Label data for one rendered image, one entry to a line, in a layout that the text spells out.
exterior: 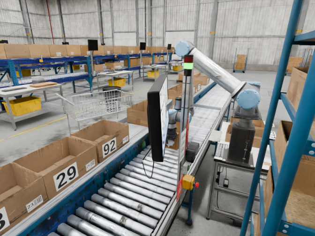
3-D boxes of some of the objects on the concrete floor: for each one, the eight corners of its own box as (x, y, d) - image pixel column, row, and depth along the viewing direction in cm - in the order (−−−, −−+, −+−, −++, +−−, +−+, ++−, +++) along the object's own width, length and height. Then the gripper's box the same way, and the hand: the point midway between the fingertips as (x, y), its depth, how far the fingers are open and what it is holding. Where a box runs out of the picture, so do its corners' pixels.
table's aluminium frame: (267, 239, 180) (287, 177, 154) (205, 219, 200) (213, 161, 175) (258, 177, 267) (270, 130, 241) (216, 167, 287) (222, 123, 262)
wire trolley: (120, 135, 389) (116, 84, 352) (136, 144, 349) (134, 90, 313) (65, 152, 322) (54, 92, 286) (77, 167, 283) (66, 100, 247)
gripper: (174, 129, 170) (173, 150, 178) (177, 126, 178) (176, 146, 185) (165, 128, 174) (164, 148, 181) (169, 124, 181) (168, 144, 189)
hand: (168, 145), depth 184 cm, fingers closed
